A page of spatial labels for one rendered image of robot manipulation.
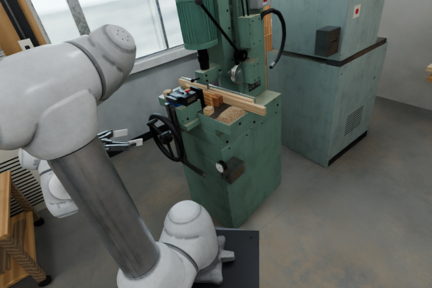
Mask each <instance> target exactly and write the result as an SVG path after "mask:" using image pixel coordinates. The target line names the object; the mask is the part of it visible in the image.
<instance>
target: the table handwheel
mask: <svg viewBox="0 0 432 288"><path fill-rule="evenodd" d="M155 118H157V119H159V120H161V121H162V122H163V123H164V124H165V125H166V126H167V127H168V128H169V130H170V132H167V131H166V132H164V133H163V132H161V131H160V130H159V129H158V128H157V127H156V126H155V125H154V124H153V125H151V126H150V127H149V129H150V133H151V135H152V137H153V139H154V141H155V142H156V145H157V146H158V147H159V149H160V150H161V151H162V153H164V155H165V156H166V157H167V158H169V159H171V160H172V161H175V162H180V161H182V160H183V159H184V157H185V147H184V144H183V141H182V139H181V137H180V135H179V133H178V131H177V129H176V128H175V127H174V126H173V124H172V123H171V122H170V121H169V120H168V119H167V118H166V117H165V116H163V115H162V114H159V113H153V114H151V115H150V117H149V119H148V121H150V120H153V119H155ZM156 131H157V132H158V133H159V134H160V135H159V138H158V135H157V134H156ZM173 138H175V140H176V141H177V145H178V147H179V157H176V156H174V153H173V152H172V148H171V146H170V142H171V141H172V140H173ZM163 144H164V145H167V147H168V149H169V151H168V150H167V149H166V148H165V147H164V146H163Z"/></svg>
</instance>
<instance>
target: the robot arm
mask: <svg viewBox="0 0 432 288"><path fill-rule="evenodd" d="M135 60H136V45H135V41H134V38H133V36H132V35H131V34H130V33H129V32H128V31H127V30H126V29H124V28H122V27H121V26H118V25H114V24H105V25H102V26H99V27H97V28H95V29H93V30H92V31H91V33H90V34H89V35H82V36H79V37H75V38H73V39H69V40H66V41H63V42H59V43H56V44H46V45H42V46H37V47H35V48H31V49H27V50H24V51H21V52H18V53H15V54H13V55H9V56H7V57H4V58H1V59H0V150H15V149H19V148H20V149H19V153H18V155H19V162H20V164H21V167H22V168H25V169H28V170H37V171H38V173H39V175H40V185H41V188H42V194H43V197H44V200H45V203H46V206H47V208H48V210H49V211H50V213H51V214H52V215H53V216H54V217H58V218H63V217H67V216H69V215H72V214H74V213H77V212H78V210H80V212H81V213H82V215H83V216H84V217H85V218H86V219H87V221H88V223H89V224H90V225H91V227H92V228H93V229H94V231H95V233H96V234H97V235H98V237H99V239H100V240H101V241H102V243H103V244H104V246H105V247H106V249H107V250H108V252H109V253H110V255H111V256H112V257H113V259H114V261H115V262H116V263H117V265H118V267H119V271H118V275H117V285H118V288H192V285H193V283H213V284H216V285H220V284H221V283H222V282H223V277H222V263H223V262H229V261H233V260H234V259H235V256H234V254H235V252H233V251H227V250H224V245H225V243H226V238H225V237H224V236H222V235H221V236H218V237H217V234H216V231H215V227H214V224H213V221H212V218H211V217H210V214H209V213H208V212H207V211H206V209H205V208H204V207H203V206H202V205H200V204H197V203H196V202H193V201H181V202H179V203H177V204H175V205H174V206H173V207H171V209H170V210H169V212H168V214H167V216H166V218H165V221H164V228H163V231H162V233H161V236H160V239H159V242H155V241H154V239H153V237H152V235H151V234H150V231H149V229H148V228H147V226H146V224H145V222H144V220H143V219H142V217H141V215H140V213H139V211H138V209H137V207H136V205H135V204H134V202H133V200H132V198H131V196H130V194H129V193H128V191H127V189H126V187H125V185H124V183H123V181H122V179H121V177H120V176H119V174H118V172H117V170H116V169H115V167H114V165H113V162H112V161H111V159H110V157H109V155H108V153H107V152H108V151H128V150H130V148H131V147H137V146H140V145H143V139H142V138H141V139H135V140H131V141H128V142H118V141H112V140H109V139H110V138H112V137H114V138H115V137H119V136H126V135H128V129H123V130H116V131H113V130H112V129H111V130H106V131H104V132H101V133H99V134H98V126H99V123H98V115H97V106H99V105H100V104H101V103H102V102H104V101H106V100H107V99H108V98H109V97H110V96H111V95H112V94H113V93H114V92H116V91H117V90H118V89H119V88H120V87H121V85H122V84H123V83H124V81H125V80H126V79H127V77H128V76H129V74H130V73H131V71H132V69H133V67H134V63H135Z"/></svg>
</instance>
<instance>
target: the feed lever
mask: <svg viewBox="0 0 432 288"><path fill-rule="evenodd" d="M194 1H195V4H196V5H200V6H201V7H202V9H203V10H204V11H205V12H206V14H207V15H208V16H209V18H210V19H211V20H212V21H213V23H214V24H215V25H216V27H218V29H219V30H220V32H221V33H222V34H223V36H225V38H226V39H227V40H228V42H229V43H230V44H231V45H232V47H233V48H234V49H235V52H234V59H235V60H239V61H245V60H246V59H249V57H248V53H247V51H246V50H245V49H237V47H236V46H235V45H234V43H233V42H232V41H231V39H230V38H229V37H228V36H227V35H226V33H225V32H224V30H223V29H222V28H221V27H220V25H219V24H218V22H217V21H216V20H215V19H214V17H213V16H212V15H211V13H210V12H209V11H208V9H207V8H206V7H205V6H204V5H203V0H194Z"/></svg>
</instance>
